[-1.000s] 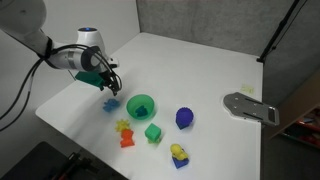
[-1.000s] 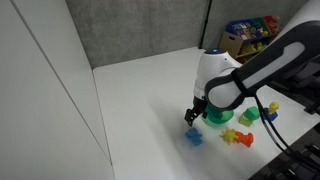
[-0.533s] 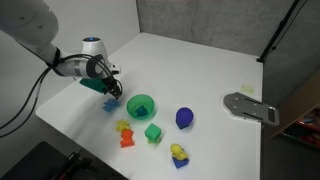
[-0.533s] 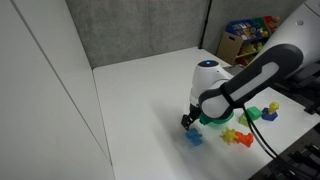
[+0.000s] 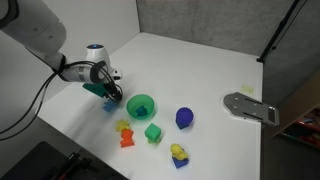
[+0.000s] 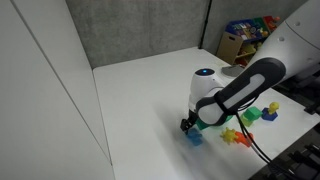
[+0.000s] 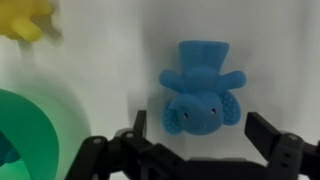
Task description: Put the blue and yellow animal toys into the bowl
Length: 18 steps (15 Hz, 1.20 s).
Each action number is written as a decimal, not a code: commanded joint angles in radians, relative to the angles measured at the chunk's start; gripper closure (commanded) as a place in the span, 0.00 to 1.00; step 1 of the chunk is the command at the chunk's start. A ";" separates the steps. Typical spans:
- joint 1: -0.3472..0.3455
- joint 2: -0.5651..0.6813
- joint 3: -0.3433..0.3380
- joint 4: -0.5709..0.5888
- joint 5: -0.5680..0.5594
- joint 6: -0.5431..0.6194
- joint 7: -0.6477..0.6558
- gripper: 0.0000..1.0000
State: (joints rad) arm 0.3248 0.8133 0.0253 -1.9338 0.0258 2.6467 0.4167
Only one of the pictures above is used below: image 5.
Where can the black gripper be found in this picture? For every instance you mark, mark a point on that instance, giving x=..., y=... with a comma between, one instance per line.
x=111, y=87

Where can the blue animal toy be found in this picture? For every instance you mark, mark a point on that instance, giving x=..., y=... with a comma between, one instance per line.
x=109, y=106

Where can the yellow animal toy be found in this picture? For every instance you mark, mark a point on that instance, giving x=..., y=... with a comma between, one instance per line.
x=178, y=151

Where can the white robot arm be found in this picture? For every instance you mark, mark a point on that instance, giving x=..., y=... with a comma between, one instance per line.
x=36, y=26

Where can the green translucent plastic bowl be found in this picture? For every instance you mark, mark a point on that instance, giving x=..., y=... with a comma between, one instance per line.
x=148, y=101

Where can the orange animal toy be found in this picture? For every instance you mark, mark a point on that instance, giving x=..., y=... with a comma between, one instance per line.
x=127, y=138

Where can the yellow spiky toy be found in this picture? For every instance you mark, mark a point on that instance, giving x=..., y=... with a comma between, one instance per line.
x=122, y=125

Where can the small teal toy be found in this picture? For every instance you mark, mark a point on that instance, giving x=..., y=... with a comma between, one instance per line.
x=142, y=111

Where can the green cube block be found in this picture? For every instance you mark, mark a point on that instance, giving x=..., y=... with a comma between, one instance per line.
x=152, y=131

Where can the purple spiky ball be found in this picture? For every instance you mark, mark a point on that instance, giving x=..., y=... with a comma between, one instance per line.
x=184, y=115

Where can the black clamp tool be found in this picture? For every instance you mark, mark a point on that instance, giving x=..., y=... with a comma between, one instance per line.
x=75, y=163

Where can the blue square block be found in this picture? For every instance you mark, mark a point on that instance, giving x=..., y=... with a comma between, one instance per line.
x=180, y=163

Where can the black side table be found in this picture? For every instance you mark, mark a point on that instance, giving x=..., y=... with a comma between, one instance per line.
x=33, y=165

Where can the grey metal mounting plate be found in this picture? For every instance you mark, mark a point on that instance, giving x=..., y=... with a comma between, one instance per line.
x=246, y=108

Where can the yellow sticky note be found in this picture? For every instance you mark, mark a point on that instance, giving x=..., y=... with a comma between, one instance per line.
x=247, y=89

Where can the black stand pole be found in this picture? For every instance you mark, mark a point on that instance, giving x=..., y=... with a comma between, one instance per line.
x=278, y=30

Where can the wooden toy shelf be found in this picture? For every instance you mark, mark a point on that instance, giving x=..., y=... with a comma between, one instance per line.
x=293, y=110

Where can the red toy bin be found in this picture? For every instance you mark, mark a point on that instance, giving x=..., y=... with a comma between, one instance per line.
x=303, y=131

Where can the teal wrist camera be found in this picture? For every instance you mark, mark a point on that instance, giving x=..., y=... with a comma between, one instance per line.
x=95, y=89

